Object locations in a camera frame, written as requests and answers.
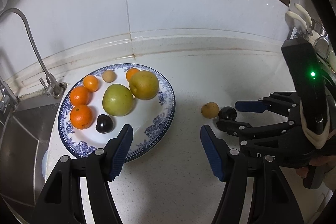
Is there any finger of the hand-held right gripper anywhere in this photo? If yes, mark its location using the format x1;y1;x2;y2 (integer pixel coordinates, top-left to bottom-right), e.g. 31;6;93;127
217;119;305;147
235;92;300;117

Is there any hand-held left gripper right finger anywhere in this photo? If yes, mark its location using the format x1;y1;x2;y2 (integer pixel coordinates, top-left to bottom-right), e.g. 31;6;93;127
200;125;305;224

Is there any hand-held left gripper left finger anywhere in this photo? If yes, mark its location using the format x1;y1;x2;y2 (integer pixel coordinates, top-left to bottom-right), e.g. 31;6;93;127
31;124;134;224

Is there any dark plum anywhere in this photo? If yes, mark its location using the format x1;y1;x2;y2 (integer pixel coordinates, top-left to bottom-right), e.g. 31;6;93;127
95;114;114;133
219;106;237;122

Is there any small yellow citrus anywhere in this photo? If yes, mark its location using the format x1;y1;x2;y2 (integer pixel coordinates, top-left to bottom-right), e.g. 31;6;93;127
201;102;219;119

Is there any blue patterned white plate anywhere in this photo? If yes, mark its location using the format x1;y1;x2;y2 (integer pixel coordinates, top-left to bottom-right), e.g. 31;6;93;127
58;63;176;164

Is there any orange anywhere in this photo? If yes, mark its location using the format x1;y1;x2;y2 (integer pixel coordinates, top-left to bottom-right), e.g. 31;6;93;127
70;105;93;130
70;86;91;106

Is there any yellow pear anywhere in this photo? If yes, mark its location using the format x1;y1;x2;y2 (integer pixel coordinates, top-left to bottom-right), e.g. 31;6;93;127
129;70;160;100

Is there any small tangerine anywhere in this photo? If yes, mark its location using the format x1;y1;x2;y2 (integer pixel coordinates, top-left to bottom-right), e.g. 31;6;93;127
126;68;140;81
83;75;100;92

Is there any person's right hand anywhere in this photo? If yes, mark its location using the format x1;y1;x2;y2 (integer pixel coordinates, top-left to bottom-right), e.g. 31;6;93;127
296;157;336;179

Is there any glass pot lid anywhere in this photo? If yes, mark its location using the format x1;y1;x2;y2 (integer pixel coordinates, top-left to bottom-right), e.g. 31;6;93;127
314;35;330;59

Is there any green apple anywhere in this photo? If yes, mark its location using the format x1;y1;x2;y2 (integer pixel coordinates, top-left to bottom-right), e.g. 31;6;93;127
102;84;134;117

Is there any small brown kiwi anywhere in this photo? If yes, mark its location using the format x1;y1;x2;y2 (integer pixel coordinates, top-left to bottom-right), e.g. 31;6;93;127
102;70;116;83

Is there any steel sink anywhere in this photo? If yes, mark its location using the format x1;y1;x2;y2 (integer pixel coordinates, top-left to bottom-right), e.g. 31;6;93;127
0;103;61;209

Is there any chrome tap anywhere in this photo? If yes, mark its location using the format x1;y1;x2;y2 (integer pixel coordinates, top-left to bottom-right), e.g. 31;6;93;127
0;77;20;113

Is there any gooseneck steel faucet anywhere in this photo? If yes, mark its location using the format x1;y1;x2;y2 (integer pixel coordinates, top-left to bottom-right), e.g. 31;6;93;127
0;8;67;97

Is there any cream handled pan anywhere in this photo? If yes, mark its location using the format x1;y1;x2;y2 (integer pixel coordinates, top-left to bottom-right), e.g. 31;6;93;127
286;11;309;38
294;3;313;28

